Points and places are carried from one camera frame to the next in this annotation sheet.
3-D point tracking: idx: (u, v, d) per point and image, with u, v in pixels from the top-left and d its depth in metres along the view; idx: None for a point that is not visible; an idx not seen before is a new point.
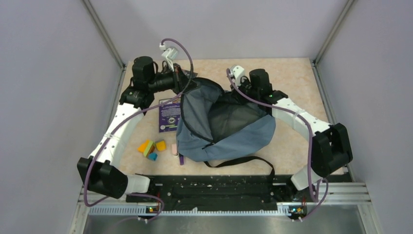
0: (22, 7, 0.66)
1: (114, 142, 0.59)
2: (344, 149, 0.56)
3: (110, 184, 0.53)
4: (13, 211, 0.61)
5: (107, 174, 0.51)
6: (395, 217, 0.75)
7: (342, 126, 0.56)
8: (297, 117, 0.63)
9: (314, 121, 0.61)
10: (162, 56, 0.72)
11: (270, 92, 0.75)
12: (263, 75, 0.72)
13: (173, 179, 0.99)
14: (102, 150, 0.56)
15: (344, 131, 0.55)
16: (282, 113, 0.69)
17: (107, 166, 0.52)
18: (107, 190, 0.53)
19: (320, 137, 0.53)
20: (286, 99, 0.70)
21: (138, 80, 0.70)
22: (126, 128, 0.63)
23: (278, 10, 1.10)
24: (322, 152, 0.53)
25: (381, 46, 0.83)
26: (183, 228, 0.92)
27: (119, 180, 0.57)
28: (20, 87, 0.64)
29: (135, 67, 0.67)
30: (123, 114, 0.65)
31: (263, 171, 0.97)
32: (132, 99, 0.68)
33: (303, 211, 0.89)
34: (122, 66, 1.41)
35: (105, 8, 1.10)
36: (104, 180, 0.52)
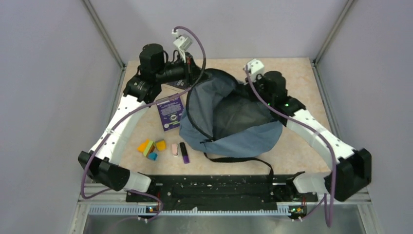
0: (22, 7, 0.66)
1: (114, 138, 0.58)
2: (366, 176, 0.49)
3: (110, 179, 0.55)
4: (13, 211, 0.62)
5: (106, 170, 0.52)
6: (395, 217, 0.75)
7: (367, 151, 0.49)
8: (317, 136, 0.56)
9: (336, 143, 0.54)
10: (174, 45, 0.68)
11: (286, 100, 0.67)
12: (279, 81, 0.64)
13: (173, 179, 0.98)
14: (102, 147, 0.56)
15: (369, 158, 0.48)
16: (299, 127, 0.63)
17: (106, 164, 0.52)
18: (107, 184, 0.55)
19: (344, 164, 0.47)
20: (304, 111, 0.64)
21: (146, 69, 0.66)
22: (128, 124, 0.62)
23: (278, 10, 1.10)
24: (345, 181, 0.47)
25: (380, 46, 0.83)
26: (183, 228, 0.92)
27: (120, 174, 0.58)
28: (20, 87, 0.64)
29: (142, 55, 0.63)
30: (126, 107, 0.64)
31: (263, 171, 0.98)
32: (138, 90, 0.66)
33: (302, 211, 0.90)
34: (121, 65, 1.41)
35: (105, 8, 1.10)
36: (103, 175, 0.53)
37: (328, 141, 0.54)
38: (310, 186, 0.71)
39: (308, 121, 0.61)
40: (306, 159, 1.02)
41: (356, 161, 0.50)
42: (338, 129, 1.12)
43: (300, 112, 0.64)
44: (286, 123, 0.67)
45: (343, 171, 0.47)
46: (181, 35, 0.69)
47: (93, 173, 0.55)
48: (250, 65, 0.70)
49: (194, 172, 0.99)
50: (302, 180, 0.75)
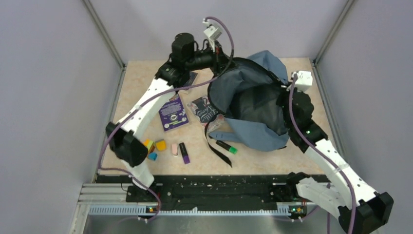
0: (22, 7, 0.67)
1: (141, 114, 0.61)
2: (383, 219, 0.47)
3: (131, 153, 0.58)
4: (13, 211, 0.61)
5: (129, 143, 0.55)
6: (395, 217, 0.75)
7: (391, 198, 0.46)
8: (339, 174, 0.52)
9: (358, 184, 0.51)
10: (204, 34, 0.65)
11: (309, 126, 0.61)
12: (307, 107, 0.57)
13: (173, 179, 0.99)
14: (129, 120, 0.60)
15: (392, 205, 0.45)
16: (320, 158, 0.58)
17: (129, 136, 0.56)
18: (128, 157, 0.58)
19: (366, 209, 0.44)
20: (326, 141, 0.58)
21: (176, 58, 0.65)
22: (155, 105, 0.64)
23: (278, 10, 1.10)
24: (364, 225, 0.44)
25: (380, 46, 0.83)
26: (183, 228, 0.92)
27: (141, 151, 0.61)
28: (21, 87, 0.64)
29: (174, 44, 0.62)
30: (155, 89, 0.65)
31: (263, 171, 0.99)
32: (168, 76, 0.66)
33: (302, 211, 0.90)
34: (122, 65, 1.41)
35: (105, 8, 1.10)
36: (126, 148, 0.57)
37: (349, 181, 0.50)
38: (315, 198, 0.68)
39: (329, 153, 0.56)
40: (306, 160, 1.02)
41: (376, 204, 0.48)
42: (338, 128, 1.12)
43: (323, 141, 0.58)
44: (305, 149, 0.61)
45: (362, 214, 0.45)
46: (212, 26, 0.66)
47: (116, 144, 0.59)
48: (299, 73, 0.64)
49: (193, 172, 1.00)
50: (308, 189, 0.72)
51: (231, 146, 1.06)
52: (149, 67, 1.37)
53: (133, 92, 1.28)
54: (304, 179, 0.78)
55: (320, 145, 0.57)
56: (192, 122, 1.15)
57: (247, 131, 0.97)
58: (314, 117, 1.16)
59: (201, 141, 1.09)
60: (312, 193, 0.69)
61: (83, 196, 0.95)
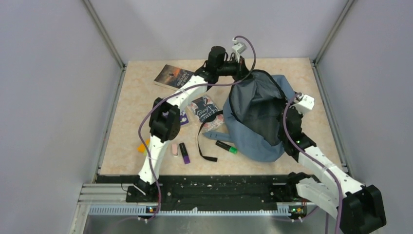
0: (22, 7, 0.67)
1: (183, 95, 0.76)
2: (378, 213, 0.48)
3: (170, 125, 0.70)
4: (12, 211, 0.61)
5: (173, 114, 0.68)
6: (396, 217, 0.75)
7: (376, 188, 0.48)
8: (326, 172, 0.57)
9: (344, 179, 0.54)
10: (233, 48, 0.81)
11: (300, 137, 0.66)
12: (295, 120, 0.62)
13: (173, 179, 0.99)
14: (174, 98, 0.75)
15: (379, 195, 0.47)
16: (309, 163, 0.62)
17: (175, 108, 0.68)
18: (166, 128, 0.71)
19: (351, 199, 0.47)
20: (314, 147, 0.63)
21: (210, 64, 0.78)
22: (194, 92, 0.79)
23: (279, 10, 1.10)
24: (353, 216, 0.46)
25: (380, 45, 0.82)
26: (183, 229, 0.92)
27: (176, 126, 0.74)
28: (20, 87, 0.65)
29: (211, 52, 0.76)
30: (195, 82, 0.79)
31: (263, 171, 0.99)
32: (204, 76, 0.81)
33: (302, 211, 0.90)
34: (122, 66, 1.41)
35: (105, 8, 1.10)
36: (169, 119, 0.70)
37: (336, 177, 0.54)
38: (314, 198, 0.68)
39: (317, 157, 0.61)
40: None
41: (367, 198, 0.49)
42: (338, 128, 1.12)
43: (311, 148, 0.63)
44: (297, 157, 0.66)
45: (350, 206, 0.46)
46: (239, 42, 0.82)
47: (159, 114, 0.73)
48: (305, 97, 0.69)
49: (193, 172, 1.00)
50: (307, 189, 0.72)
51: (231, 146, 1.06)
52: (149, 67, 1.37)
53: (133, 92, 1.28)
54: (305, 180, 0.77)
55: (309, 151, 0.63)
56: (192, 122, 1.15)
57: (246, 137, 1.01)
58: (314, 117, 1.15)
59: (201, 140, 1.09)
60: (312, 193, 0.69)
61: (83, 196, 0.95)
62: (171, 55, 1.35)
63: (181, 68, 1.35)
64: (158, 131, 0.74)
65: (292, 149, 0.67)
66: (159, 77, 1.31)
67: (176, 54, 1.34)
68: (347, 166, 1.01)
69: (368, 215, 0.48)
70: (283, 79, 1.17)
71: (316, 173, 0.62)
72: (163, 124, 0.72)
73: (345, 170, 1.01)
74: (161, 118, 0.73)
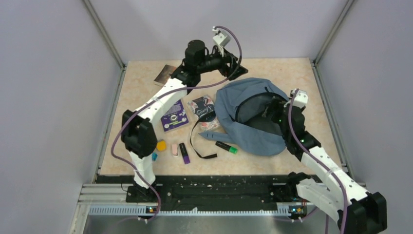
0: (22, 7, 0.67)
1: (157, 105, 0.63)
2: (380, 220, 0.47)
3: (144, 140, 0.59)
4: (12, 210, 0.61)
5: (144, 128, 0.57)
6: (396, 217, 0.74)
7: (382, 195, 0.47)
8: (330, 176, 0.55)
9: (349, 184, 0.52)
10: (214, 41, 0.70)
11: (303, 134, 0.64)
12: (299, 118, 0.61)
13: (173, 179, 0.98)
14: (145, 109, 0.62)
15: (384, 203, 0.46)
16: (314, 164, 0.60)
17: (146, 122, 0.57)
18: (140, 145, 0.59)
19: (356, 206, 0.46)
20: (319, 148, 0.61)
21: (189, 63, 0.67)
22: (171, 98, 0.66)
23: (279, 11, 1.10)
24: (357, 224, 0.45)
25: (380, 45, 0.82)
26: (183, 229, 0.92)
27: (151, 141, 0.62)
28: (20, 87, 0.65)
29: (187, 49, 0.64)
30: (171, 86, 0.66)
31: (263, 171, 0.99)
32: (182, 78, 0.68)
33: (303, 211, 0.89)
34: (122, 66, 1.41)
35: (105, 8, 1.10)
36: (140, 135, 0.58)
37: (341, 182, 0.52)
38: (314, 199, 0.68)
39: (322, 159, 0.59)
40: None
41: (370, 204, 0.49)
42: (338, 128, 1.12)
43: (315, 148, 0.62)
44: (301, 157, 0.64)
45: (356, 214, 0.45)
46: (221, 32, 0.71)
47: (129, 132, 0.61)
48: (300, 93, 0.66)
49: (194, 172, 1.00)
50: (307, 190, 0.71)
51: (231, 146, 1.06)
52: (149, 67, 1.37)
53: (134, 92, 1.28)
54: (305, 180, 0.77)
55: (314, 151, 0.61)
56: (192, 122, 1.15)
57: (248, 136, 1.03)
58: (314, 117, 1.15)
59: (201, 140, 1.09)
60: (312, 194, 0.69)
61: (83, 196, 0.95)
62: (171, 55, 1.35)
63: None
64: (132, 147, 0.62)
65: (296, 147, 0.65)
66: (159, 77, 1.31)
67: (176, 54, 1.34)
68: (347, 166, 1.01)
69: (369, 221, 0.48)
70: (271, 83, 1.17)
71: (320, 175, 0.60)
72: (136, 139, 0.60)
73: (345, 170, 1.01)
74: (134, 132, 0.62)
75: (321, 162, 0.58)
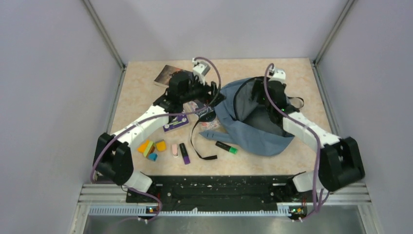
0: (22, 8, 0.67)
1: (137, 130, 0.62)
2: (356, 165, 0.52)
3: (118, 166, 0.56)
4: (13, 210, 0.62)
5: (121, 154, 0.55)
6: (396, 217, 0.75)
7: (353, 139, 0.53)
8: (306, 130, 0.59)
9: (323, 134, 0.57)
10: (195, 70, 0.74)
11: (285, 104, 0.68)
12: (278, 89, 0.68)
13: (173, 179, 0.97)
14: (124, 134, 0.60)
15: (355, 146, 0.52)
16: (291, 125, 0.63)
17: (123, 146, 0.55)
18: (114, 172, 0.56)
19: (329, 148, 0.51)
20: (297, 113, 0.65)
21: (172, 92, 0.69)
22: (152, 124, 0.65)
23: (279, 11, 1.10)
24: (330, 164, 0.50)
25: (380, 46, 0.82)
26: (183, 229, 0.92)
27: (126, 168, 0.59)
28: (21, 87, 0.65)
29: (172, 80, 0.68)
30: (153, 112, 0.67)
31: (263, 171, 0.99)
32: (165, 106, 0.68)
33: (303, 211, 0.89)
34: (122, 66, 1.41)
35: (105, 9, 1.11)
36: (116, 160, 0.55)
37: (315, 132, 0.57)
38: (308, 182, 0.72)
39: (300, 120, 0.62)
40: (306, 159, 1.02)
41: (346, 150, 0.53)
42: (338, 128, 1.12)
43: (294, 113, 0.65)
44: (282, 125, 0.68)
45: (328, 155, 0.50)
46: (200, 63, 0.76)
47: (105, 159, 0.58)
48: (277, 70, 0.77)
49: (194, 172, 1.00)
50: (300, 178, 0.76)
51: (231, 146, 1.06)
52: (149, 68, 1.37)
53: (134, 92, 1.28)
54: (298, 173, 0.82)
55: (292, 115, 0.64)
56: (192, 122, 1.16)
57: (248, 134, 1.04)
58: (314, 117, 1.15)
59: (201, 140, 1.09)
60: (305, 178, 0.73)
61: (83, 196, 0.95)
62: (172, 56, 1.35)
63: (181, 68, 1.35)
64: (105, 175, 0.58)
65: (277, 117, 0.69)
66: (159, 77, 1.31)
67: (176, 54, 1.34)
68: None
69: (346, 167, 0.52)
70: None
71: (300, 137, 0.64)
72: (110, 165, 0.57)
73: None
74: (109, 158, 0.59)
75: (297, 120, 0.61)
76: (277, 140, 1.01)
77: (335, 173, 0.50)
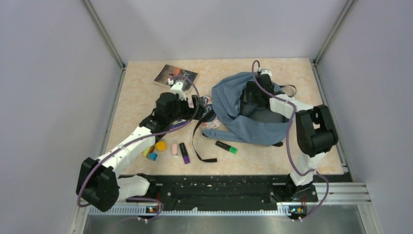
0: (22, 8, 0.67)
1: (122, 153, 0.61)
2: (328, 128, 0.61)
3: (103, 192, 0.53)
4: (12, 210, 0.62)
5: (105, 180, 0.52)
6: (396, 217, 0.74)
7: (324, 106, 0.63)
8: (288, 104, 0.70)
9: (301, 105, 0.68)
10: (174, 89, 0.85)
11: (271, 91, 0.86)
12: (264, 76, 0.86)
13: (173, 179, 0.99)
14: (109, 158, 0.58)
15: (326, 109, 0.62)
16: (277, 103, 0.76)
17: (108, 172, 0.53)
18: (99, 199, 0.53)
19: (303, 112, 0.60)
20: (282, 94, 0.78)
21: (159, 112, 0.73)
22: (138, 146, 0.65)
23: (279, 11, 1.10)
24: (304, 125, 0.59)
25: (380, 45, 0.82)
26: (183, 228, 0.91)
27: (112, 193, 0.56)
28: (19, 87, 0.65)
29: (159, 101, 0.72)
30: (139, 134, 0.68)
31: (263, 171, 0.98)
32: (151, 127, 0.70)
33: (302, 211, 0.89)
34: (122, 66, 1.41)
35: (105, 9, 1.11)
36: (100, 186, 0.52)
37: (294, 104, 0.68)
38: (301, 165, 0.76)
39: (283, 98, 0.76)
40: None
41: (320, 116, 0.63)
42: (338, 128, 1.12)
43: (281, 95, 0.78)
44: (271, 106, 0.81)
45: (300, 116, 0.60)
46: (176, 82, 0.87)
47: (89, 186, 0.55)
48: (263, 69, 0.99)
49: (193, 172, 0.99)
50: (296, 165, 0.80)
51: (231, 146, 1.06)
52: (149, 67, 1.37)
53: (133, 92, 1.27)
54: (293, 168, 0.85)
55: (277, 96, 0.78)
56: (192, 122, 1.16)
57: (249, 126, 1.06)
58: None
59: (201, 140, 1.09)
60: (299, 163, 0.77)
61: None
62: (172, 55, 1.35)
63: (181, 68, 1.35)
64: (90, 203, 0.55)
65: (266, 102, 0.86)
66: (159, 77, 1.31)
67: (176, 54, 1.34)
68: (347, 166, 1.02)
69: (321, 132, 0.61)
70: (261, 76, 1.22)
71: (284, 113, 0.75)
72: (95, 191, 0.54)
73: (345, 170, 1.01)
74: (94, 183, 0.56)
75: (280, 98, 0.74)
76: (276, 128, 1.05)
77: (308, 133, 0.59)
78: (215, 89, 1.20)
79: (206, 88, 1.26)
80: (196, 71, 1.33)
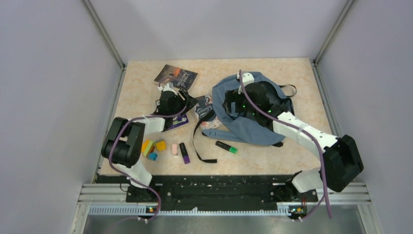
0: (21, 9, 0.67)
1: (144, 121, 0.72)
2: (355, 161, 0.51)
3: (134, 141, 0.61)
4: (13, 210, 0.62)
5: (138, 128, 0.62)
6: (397, 217, 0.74)
7: (350, 137, 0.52)
8: (301, 133, 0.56)
9: (320, 135, 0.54)
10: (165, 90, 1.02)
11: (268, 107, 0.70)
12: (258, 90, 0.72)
13: (173, 179, 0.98)
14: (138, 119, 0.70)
15: (353, 143, 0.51)
16: (285, 128, 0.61)
17: (139, 124, 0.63)
18: (130, 149, 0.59)
19: (330, 152, 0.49)
20: (286, 113, 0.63)
21: (163, 107, 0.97)
22: (154, 121, 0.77)
23: (279, 11, 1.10)
24: (334, 168, 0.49)
25: (381, 46, 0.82)
26: (183, 229, 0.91)
27: (137, 149, 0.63)
28: (18, 88, 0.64)
29: (162, 98, 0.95)
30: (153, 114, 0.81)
31: (263, 171, 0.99)
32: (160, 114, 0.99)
33: (303, 211, 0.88)
34: (122, 66, 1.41)
35: (105, 9, 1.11)
36: (133, 134, 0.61)
37: (311, 135, 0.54)
38: (309, 185, 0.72)
39: (290, 121, 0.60)
40: (306, 159, 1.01)
41: (341, 147, 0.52)
42: (338, 129, 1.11)
43: (284, 114, 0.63)
44: (272, 126, 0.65)
45: (331, 159, 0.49)
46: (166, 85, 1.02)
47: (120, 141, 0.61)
48: (246, 74, 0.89)
49: (193, 172, 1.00)
50: (300, 179, 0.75)
51: (231, 146, 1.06)
52: (149, 67, 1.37)
53: (134, 92, 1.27)
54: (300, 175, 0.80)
55: (282, 117, 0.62)
56: (192, 122, 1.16)
57: (250, 127, 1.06)
58: (314, 117, 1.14)
59: (201, 140, 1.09)
60: (306, 181, 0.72)
61: (83, 196, 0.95)
62: (172, 55, 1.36)
63: (181, 68, 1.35)
64: (117, 160, 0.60)
65: (266, 120, 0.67)
66: (159, 77, 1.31)
67: (176, 54, 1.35)
68: None
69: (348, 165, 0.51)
70: (260, 74, 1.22)
71: (292, 137, 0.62)
72: (122, 148, 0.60)
73: None
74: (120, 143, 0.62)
75: (289, 123, 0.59)
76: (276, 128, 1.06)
77: (339, 173, 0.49)
78: (215, 89, 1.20)
79: (206, 89, 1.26)
80: (196, 71, 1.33)
